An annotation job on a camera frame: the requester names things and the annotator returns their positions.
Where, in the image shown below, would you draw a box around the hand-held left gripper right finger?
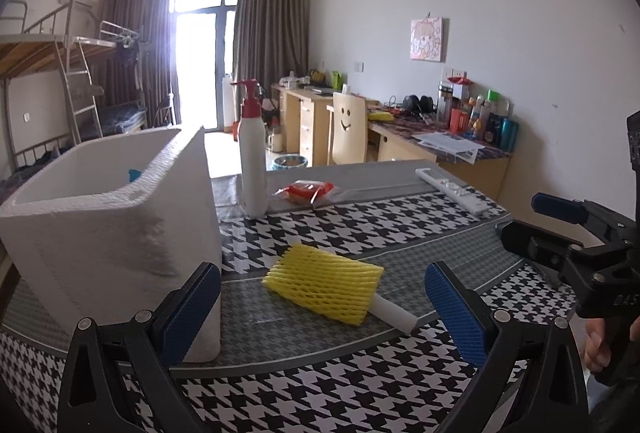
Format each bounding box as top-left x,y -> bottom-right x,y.
424,261 -> 591,433

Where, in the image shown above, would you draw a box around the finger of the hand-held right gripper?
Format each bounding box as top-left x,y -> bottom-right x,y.
531,192 -> 632,239
500,220 -> 587,277

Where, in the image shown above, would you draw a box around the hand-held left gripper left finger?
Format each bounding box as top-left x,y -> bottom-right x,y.
56,261 -> 222,433

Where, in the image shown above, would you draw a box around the white foam stick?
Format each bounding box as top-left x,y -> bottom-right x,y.
369,295 -> 424,333

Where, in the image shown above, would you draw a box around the white foam box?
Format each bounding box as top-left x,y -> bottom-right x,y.
0,126 -> 224,363

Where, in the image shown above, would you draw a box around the yellow foam net sleeve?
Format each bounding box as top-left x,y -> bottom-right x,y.
262,243 -> 385,327

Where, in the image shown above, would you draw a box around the white pump bottle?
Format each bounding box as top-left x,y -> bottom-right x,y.
229,78 -> 270,219

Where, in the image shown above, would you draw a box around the red snack packet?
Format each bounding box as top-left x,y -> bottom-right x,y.
273,180 -> 336,206

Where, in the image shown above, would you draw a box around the person's right hand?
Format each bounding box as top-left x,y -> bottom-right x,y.
584,317 -> 615,373

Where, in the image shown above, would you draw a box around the desk with patterned cover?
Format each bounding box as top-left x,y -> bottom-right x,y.
367,113 -> 514,217

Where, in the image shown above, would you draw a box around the white remote control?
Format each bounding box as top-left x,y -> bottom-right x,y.
415,167 -> 494,217

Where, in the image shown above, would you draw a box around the person's grey pants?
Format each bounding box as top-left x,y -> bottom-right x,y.
587,369 -> 619,415

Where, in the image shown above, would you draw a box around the group of bottles on desk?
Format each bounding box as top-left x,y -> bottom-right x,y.
437,78 -> 520,152

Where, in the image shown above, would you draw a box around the houndstooth table mat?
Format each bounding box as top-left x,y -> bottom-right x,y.
0,158 -> 601,433

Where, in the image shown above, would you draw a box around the white papers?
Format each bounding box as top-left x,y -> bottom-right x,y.
414,130 -> 486,164

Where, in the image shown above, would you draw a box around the black headphones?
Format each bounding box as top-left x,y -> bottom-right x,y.
402,94 -> 436,118

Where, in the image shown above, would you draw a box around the metal bowl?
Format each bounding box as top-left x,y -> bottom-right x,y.
272,152 -> 307,170

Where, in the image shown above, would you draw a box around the black folding chair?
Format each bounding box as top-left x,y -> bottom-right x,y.
152,95 -> 176,127

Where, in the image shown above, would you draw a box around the blue bedding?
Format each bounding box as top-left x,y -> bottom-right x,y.
97,106 -> 149,139

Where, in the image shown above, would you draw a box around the white standing appliance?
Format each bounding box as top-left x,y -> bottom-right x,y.
221,74 -> 236,129

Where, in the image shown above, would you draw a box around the small metal bunk bed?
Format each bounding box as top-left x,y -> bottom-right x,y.
75,20 -> 151,140

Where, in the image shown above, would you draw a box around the wooden chair with smiley face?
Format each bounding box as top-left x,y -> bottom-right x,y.
327,91 -> 380,167

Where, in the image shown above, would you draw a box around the metal bed ladder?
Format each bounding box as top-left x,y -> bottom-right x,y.
54,0 -> 104,145

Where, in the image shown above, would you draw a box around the glass balcony door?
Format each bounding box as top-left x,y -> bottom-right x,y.
172,0 -> 244,132

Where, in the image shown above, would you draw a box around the dark hanging clothes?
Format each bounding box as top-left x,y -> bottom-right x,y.
116,44 -> 142,79

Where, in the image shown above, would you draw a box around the brown curtain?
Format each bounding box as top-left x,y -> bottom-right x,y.
235,0 -> 309,102
102,0 -> 176,125

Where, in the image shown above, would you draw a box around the large metal bunk bed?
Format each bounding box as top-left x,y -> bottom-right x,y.
0,0 -> 76,176

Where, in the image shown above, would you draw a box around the pink cartoon wall poster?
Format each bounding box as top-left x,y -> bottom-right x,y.
409,16 -> 444,63

